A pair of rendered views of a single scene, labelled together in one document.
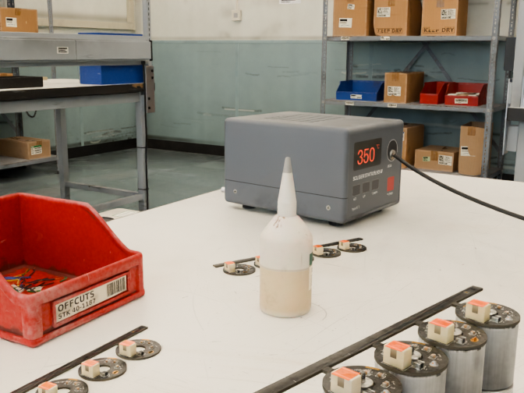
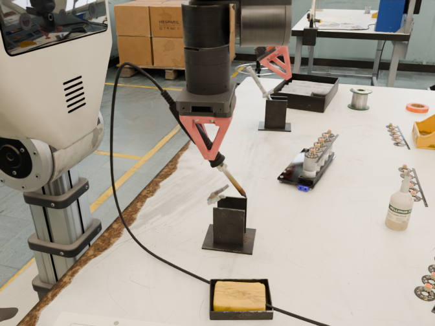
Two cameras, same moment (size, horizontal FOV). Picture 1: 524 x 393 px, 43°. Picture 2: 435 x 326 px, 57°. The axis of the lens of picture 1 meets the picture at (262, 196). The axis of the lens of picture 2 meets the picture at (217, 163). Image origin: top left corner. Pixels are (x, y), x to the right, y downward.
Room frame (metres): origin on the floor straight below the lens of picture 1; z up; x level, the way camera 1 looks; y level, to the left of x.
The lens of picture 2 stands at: (0.85, -0.43, 1.13)
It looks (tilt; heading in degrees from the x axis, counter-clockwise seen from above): 26 degrees down; 165
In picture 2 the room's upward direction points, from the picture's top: straight up
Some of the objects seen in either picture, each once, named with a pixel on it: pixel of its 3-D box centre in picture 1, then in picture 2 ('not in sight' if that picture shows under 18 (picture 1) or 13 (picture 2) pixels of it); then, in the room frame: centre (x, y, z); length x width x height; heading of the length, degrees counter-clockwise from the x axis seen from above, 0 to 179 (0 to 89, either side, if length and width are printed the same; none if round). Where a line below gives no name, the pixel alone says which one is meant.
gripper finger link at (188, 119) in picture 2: not in sight; (210, 124); (0.35, -0.31, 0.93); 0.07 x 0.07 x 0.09; 67
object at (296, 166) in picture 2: not in sight; (308, 167); (0.20, -0.06, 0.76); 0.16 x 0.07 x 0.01; 135
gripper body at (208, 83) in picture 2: not in sight; (208, 74); (0.36, -0.31, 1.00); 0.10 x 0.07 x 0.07; 157
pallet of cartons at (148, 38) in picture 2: not in sight; (178, 37); (-3.77, 0.38, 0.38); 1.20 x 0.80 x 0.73; 64
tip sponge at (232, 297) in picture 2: not in sight; (239, 297); (0.50, -0.31, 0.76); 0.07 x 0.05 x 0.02; 75
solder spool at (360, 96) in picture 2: not in sight; (359, 98); (-0.13, 0.26, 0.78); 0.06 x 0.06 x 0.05
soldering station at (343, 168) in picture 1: (313, 164); not in sight; (0.70, -0.05, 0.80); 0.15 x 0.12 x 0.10; 52
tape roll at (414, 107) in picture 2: not in sight; (417, 107); (-0.06, 0.41, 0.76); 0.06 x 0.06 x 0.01
